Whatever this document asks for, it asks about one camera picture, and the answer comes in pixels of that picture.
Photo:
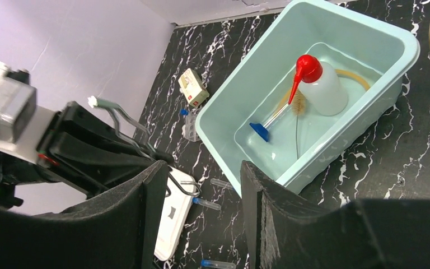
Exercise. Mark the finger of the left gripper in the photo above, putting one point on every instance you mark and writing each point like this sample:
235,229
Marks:
91,178
77,134

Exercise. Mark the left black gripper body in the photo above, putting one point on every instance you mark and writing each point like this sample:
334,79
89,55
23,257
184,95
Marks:
14,172

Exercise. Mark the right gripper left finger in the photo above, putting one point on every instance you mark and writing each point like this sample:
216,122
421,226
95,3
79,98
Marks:
116,229

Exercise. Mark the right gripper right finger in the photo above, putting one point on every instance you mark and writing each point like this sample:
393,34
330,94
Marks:
284,230

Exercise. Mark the blue-base funnel tube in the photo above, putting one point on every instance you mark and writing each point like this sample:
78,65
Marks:
263,129

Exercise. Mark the clear test tube rack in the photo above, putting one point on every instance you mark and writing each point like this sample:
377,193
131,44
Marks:
189,130

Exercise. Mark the small white red box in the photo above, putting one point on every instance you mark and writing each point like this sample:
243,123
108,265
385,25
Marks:
192,88

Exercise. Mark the brown test tube brush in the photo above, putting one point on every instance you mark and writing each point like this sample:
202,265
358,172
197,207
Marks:
298,107

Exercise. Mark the red-cap wash bottle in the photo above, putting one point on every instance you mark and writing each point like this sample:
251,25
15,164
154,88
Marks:
320,84

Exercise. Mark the tan rubber tubing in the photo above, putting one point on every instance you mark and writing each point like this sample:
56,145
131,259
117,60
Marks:
340,73

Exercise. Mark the white bin lid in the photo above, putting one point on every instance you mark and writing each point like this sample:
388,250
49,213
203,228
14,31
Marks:
174,213

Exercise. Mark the blue-cap test tube upper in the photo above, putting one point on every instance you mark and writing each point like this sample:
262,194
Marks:
221,183

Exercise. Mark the blue-cap test tube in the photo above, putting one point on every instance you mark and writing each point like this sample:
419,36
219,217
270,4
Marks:
207,204
217,264
221,183

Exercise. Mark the blue-cap test tube lower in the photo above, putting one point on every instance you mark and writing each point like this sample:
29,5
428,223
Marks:
217,264

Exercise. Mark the blue-cap test tube middle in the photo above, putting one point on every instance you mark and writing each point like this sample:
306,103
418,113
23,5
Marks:
207,204

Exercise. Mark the light teal plastic bin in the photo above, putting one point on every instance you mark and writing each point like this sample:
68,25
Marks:
379,52

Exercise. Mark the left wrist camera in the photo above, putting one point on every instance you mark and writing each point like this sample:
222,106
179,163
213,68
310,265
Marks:
22,121

